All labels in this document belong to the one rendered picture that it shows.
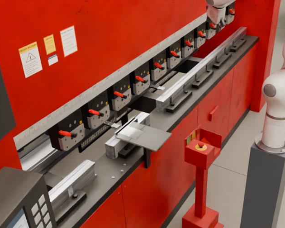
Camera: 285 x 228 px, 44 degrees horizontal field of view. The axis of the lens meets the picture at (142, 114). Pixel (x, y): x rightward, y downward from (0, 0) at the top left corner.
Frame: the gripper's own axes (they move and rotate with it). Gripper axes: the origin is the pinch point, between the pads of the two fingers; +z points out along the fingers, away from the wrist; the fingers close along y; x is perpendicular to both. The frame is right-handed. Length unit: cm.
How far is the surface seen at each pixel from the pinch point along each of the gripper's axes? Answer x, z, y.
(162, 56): -24.1, 25.8, -12.5
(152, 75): -34.8, 30.4, -5.5
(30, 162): -119, 33, 14
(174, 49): -10.5, 32.8, -19.1
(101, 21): -63, -26, -6
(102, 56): -67, -12, 2
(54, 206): -116, 25, 45
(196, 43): 16, 51, -30
